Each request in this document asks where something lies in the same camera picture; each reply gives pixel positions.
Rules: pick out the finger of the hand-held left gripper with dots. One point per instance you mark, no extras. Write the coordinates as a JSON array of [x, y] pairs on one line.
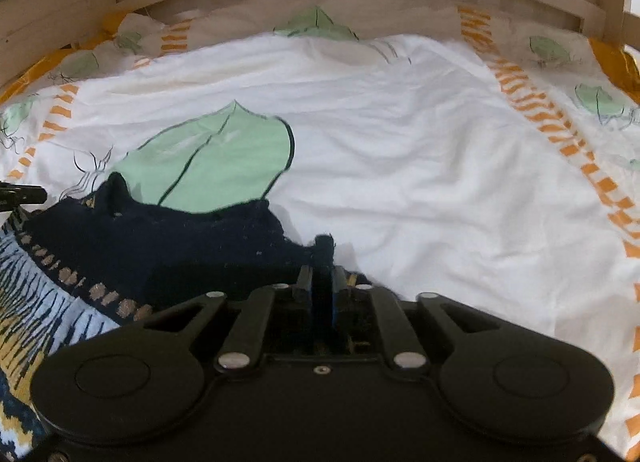
[[25, 194]]

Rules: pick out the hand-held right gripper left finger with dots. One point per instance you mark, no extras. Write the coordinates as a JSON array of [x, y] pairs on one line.
[[306, 288]]

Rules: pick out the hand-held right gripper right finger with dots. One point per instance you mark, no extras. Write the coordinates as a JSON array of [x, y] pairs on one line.
[[341, 292]]

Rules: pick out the patterned knit sweater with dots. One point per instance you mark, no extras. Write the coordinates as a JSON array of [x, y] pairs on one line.
[[150, 252]]

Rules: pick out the white leaf print duvet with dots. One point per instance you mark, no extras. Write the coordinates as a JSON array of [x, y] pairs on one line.
[[400, 167]]

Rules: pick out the wooden board with black slot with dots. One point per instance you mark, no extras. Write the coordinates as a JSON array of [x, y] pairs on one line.
[[45, 12]]

